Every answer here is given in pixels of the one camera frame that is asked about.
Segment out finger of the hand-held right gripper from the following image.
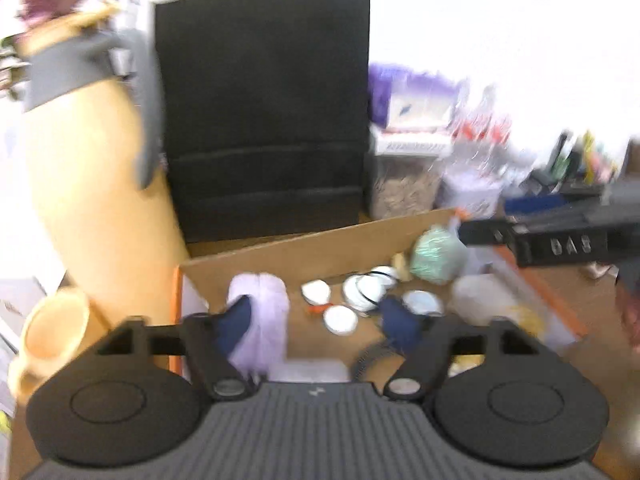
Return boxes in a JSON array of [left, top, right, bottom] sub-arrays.
[[457, 212, 518, 250], [504, 192, 601, 226]]

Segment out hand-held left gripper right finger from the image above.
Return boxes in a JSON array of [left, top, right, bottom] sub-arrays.
[[377, 296, 545, 402]]

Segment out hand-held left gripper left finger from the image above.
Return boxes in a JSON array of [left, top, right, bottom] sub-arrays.
[[95, 295, 257, 402]]

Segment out small white lid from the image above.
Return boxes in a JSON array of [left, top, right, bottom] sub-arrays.
[[324, 305, 359, 337], [301, 280, 332, 307], [402, 290, 444, 317]]

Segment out green bubble wrap ball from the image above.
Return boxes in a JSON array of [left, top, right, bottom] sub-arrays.
[[410, 227, 468, 285]]

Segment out large white lid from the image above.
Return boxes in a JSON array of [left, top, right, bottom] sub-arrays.
[[342, 274, 387, 312]]

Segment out translucent plastic box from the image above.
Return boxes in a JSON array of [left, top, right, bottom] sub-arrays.
[[270, 359, 352, 383]]

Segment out red cardboard box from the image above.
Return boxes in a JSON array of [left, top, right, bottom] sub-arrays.
[[172, 207, 592, 383]]

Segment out printed grey tin box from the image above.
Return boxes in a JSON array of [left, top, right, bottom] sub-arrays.
[[440, 162, 503, 217]]

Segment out black stand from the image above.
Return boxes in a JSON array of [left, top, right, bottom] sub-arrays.
[[547, 132, 573, 181]]

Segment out colourful packets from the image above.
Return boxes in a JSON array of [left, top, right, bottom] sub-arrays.
[[577, 132, 618, 183]]

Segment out clear water bottle red label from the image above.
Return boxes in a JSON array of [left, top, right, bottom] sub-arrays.
[[450, 87, 483, 161], [477, 90, 513, 163]]

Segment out clear plastic food container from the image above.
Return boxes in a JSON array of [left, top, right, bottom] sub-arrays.
[[370, 152, 443, 218]]

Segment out flat white box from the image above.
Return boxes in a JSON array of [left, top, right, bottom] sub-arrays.
[[372, 127, 452, 157]]

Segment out purple tissue pack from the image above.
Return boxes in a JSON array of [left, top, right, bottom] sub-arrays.
[[369, 62, 462, 131]]

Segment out yellow mug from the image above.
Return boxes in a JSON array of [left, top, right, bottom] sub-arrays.
[[7, 287, 110, 407]]

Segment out yellow thermos jug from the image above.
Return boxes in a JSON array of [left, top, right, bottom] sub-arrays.
[[15, 5, 192, 328]]

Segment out black paper bag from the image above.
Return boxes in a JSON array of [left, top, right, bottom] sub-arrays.
[[152, 0, 372, 243]]

